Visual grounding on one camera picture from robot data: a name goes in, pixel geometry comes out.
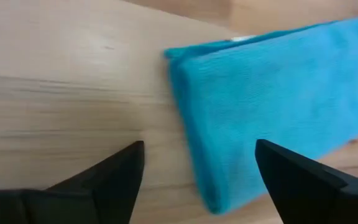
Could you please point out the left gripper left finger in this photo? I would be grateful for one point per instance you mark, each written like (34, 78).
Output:
(117, 186)

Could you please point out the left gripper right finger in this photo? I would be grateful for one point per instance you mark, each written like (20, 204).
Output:
(300, 189)

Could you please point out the light blue microfiber towel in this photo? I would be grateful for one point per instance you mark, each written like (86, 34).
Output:
(275, 102)

